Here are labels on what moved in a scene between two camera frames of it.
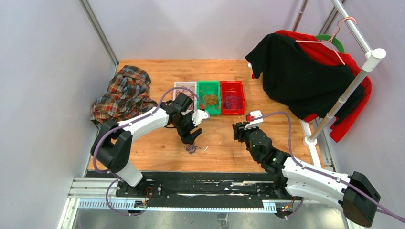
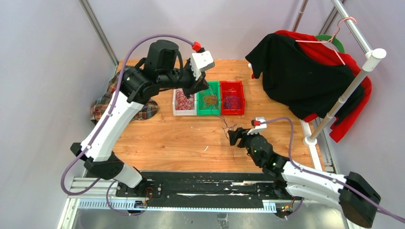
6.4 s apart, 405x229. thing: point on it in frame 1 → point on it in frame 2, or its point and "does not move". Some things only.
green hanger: [326, 37] does not move
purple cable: [191, 148] → [232, 128]
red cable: [190, 92] does not move
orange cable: [210, 99] does not move
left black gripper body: [184, 126] → [189, 84]
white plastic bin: [191, 86] does not move
